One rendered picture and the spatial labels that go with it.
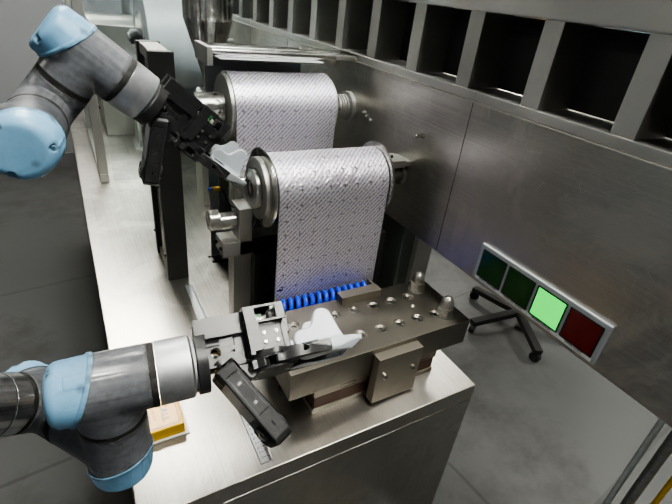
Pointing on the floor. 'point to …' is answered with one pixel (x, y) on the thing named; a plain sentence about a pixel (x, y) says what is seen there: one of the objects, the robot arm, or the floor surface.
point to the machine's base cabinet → (374, 468)
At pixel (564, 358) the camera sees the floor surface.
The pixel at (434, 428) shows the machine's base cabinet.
